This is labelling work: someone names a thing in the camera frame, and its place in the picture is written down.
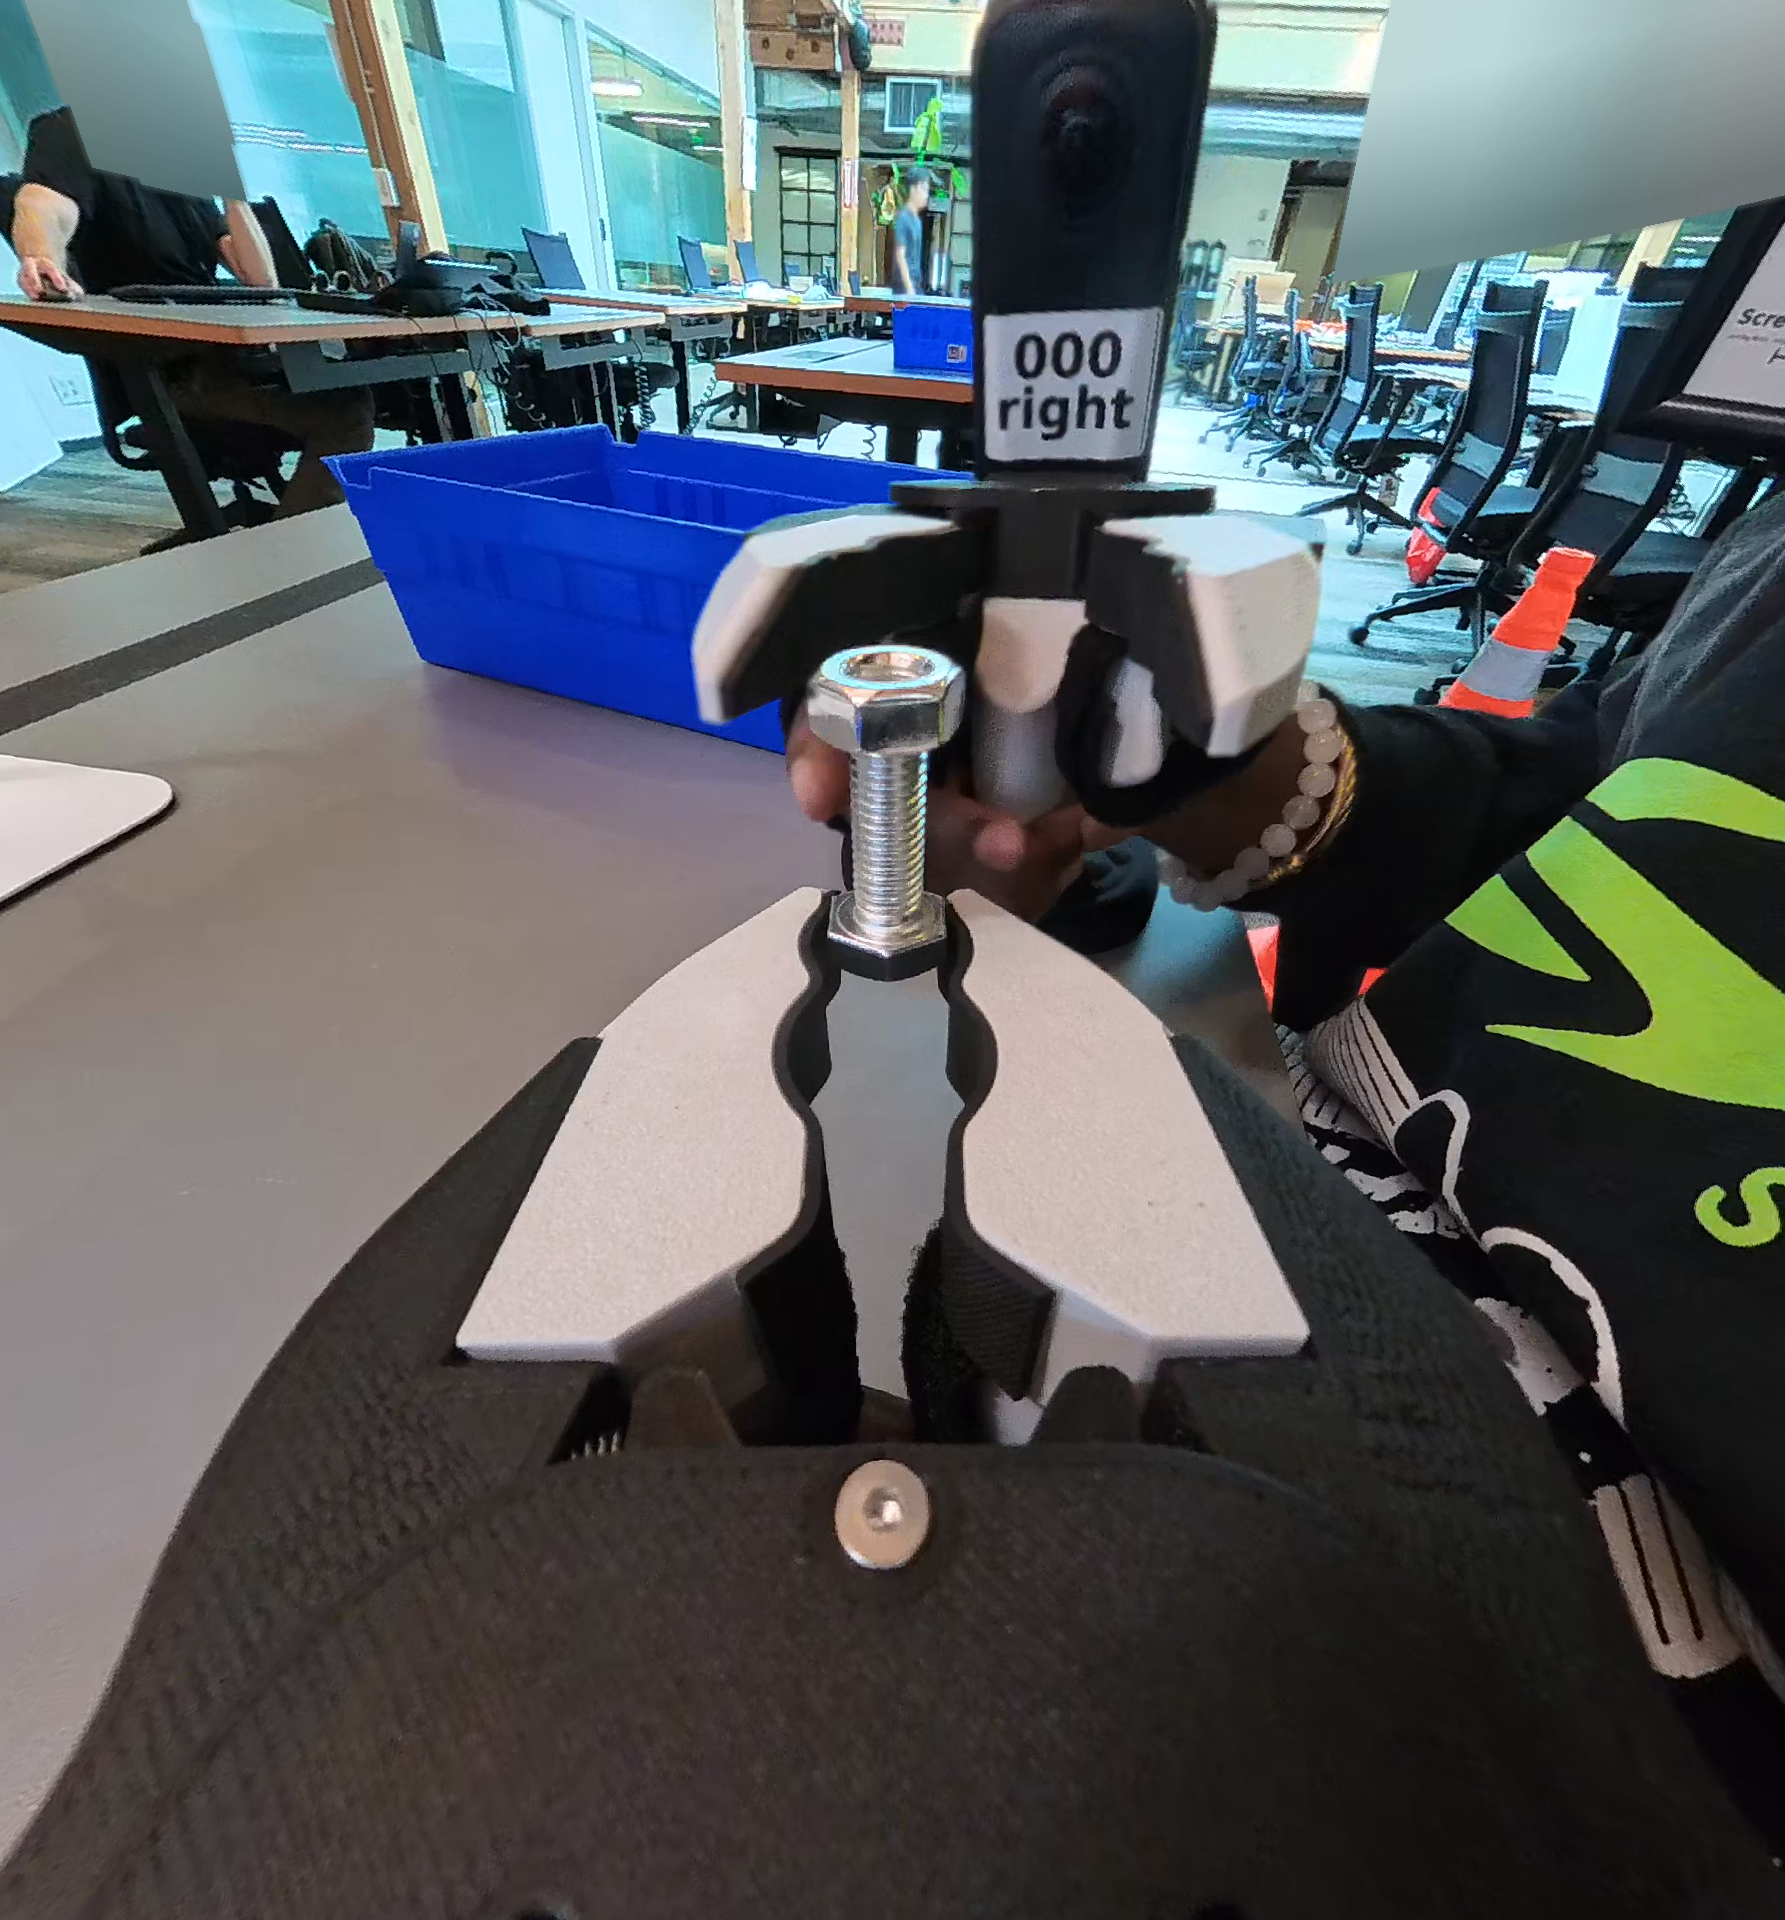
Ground steel hex bolt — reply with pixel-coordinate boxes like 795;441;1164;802
829;739;957;982

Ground person's right forearm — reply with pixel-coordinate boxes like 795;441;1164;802
1254;697;1644;1037

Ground gold bracelet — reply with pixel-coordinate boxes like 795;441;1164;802
1254;728;1366;889

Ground wood-topped office desk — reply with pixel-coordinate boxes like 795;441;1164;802
0;286;680;541
713;337;983;469

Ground blue plastic bin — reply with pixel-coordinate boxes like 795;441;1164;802
326;425;983;754
892;300;983;377

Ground white bead bracelet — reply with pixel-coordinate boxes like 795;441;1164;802
1161;683;1359;915

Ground black white patterned pants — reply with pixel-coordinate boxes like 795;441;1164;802
1271;992;1785;1920

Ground row of black office chairs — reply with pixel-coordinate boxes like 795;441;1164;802
1200;263;1757;708

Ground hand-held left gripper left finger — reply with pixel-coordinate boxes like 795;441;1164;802
457;883;868;1419

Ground black honeycomb wrist rest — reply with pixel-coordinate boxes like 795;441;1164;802
1052;835;1164;959

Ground green hanging plant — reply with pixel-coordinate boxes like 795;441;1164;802
903;92;972;205

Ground person's right hand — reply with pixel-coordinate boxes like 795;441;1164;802
782;708;1292;923

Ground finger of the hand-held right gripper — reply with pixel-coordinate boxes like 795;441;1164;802
1078;516;1326;754
691;506;983;725

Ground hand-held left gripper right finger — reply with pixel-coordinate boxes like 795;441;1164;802
903;889;1309;1439

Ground steel hex nut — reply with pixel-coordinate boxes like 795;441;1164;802
809;645;972;757

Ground white poster stand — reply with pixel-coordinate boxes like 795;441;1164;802
0;747;180;941

